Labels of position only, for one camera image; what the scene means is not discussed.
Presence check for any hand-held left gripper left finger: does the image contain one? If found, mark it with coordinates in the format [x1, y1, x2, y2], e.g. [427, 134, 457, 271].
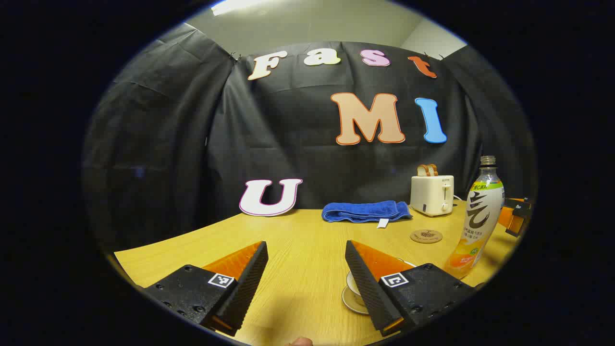
[142, 240, 270, 337]

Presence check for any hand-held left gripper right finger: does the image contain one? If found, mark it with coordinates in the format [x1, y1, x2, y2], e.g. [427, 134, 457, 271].
[344, 240, 477, 337]

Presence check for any clear labelled water bottle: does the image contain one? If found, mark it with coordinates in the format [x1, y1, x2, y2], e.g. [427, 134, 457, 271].
[444, 155, 505, 280]

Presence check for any round cork coaster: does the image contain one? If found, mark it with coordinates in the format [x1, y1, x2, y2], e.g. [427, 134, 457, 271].
[410, 229, 443, 244]

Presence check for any white saucer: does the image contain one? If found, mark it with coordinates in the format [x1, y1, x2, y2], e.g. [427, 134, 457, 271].
[342, 285, 370, 316]

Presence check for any blue folded towel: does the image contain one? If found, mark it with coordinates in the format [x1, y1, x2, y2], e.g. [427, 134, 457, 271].
[321, 200, 413, 228]

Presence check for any cream white toaster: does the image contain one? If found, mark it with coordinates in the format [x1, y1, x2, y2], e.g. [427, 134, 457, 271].
[410, 175, 455, 217]

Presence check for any black backdrop cloth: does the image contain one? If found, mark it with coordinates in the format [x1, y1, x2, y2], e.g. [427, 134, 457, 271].
[83, 22, 538, 253]

